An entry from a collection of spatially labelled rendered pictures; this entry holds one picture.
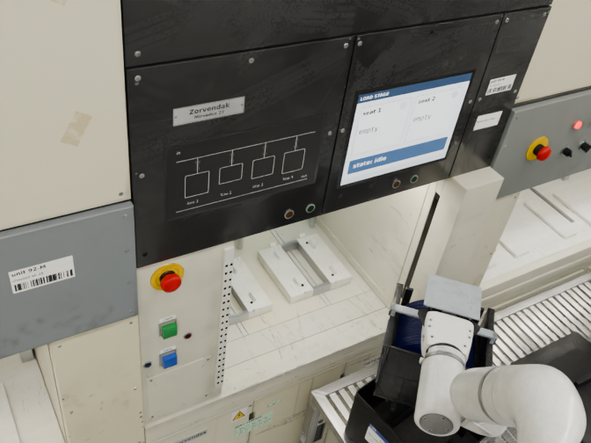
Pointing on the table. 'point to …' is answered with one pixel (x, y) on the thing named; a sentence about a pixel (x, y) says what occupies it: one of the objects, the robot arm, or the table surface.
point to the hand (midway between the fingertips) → (450, 303)
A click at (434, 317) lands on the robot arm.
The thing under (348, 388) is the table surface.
